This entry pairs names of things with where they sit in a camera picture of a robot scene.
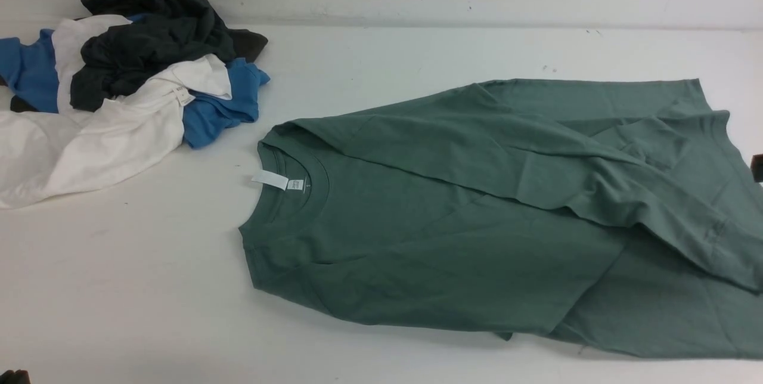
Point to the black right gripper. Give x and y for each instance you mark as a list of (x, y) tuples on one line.
[(757, 168)]

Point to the green long-sleeve top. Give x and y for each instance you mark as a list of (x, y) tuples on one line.
[(616, 215)]

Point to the dark grey shirt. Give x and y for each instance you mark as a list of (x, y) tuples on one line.
[(120, 60)]

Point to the white shirt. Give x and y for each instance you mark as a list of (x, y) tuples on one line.
[(51, 154)]

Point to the blue shirt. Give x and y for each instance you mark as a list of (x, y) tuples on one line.
[(206, 117)]

